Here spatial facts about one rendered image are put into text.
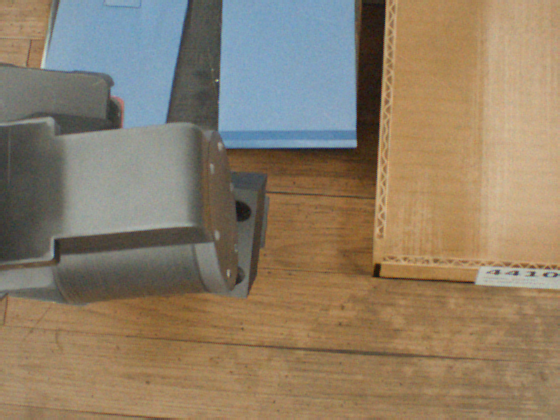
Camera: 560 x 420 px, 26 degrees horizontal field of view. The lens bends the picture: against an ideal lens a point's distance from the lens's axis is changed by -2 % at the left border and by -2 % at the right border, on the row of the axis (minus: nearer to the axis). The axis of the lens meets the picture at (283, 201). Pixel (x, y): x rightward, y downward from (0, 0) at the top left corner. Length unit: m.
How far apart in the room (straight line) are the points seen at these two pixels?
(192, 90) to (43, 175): 0.25
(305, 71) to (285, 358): 0.15
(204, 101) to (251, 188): 0.18
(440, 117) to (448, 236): 0.07
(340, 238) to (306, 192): 0.03
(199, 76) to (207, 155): 0.24
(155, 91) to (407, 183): 0.14
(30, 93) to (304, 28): 0.18
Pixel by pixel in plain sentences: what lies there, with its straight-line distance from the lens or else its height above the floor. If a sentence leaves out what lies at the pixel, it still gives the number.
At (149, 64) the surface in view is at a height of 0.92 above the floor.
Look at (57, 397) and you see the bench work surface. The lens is 0.64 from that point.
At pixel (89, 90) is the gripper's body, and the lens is 0.53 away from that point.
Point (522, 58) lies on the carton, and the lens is 0.68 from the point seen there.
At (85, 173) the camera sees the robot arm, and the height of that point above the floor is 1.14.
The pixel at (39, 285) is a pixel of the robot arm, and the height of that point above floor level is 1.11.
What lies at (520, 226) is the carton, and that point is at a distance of 0.65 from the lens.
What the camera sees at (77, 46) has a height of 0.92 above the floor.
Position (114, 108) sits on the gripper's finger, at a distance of 0.55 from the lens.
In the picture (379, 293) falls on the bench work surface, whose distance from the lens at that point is 0.64.
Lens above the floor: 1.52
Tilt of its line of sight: 72 degrees down
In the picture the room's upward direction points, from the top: 8 degrees counter-clockwise
